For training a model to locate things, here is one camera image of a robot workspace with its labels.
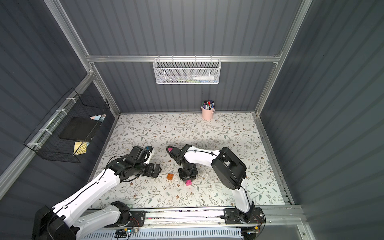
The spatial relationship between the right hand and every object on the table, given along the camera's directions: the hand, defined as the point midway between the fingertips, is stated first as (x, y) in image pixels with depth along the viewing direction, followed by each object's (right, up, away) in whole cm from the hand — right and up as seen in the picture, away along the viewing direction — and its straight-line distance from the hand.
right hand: (186, 183), depth 84 cm
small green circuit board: (-31, -19, -13) cm, 38 cm away
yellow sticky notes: (-43, +24, -23) cm, 54 cm away
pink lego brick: (+1, +1, 0) cm, 1 cm away
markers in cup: (+14, +49, +24) cm, 56 cm away
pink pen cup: (+15, +42, +30) cm, 53 cm away
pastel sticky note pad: (-48, +38, -2) cm, 61 cm away
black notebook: (-55, +31, -9) cm, 64 cm away
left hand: (-17, +9, -5) cm, 20 cm away
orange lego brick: (-10, +3, +2) cm, 11 cm away
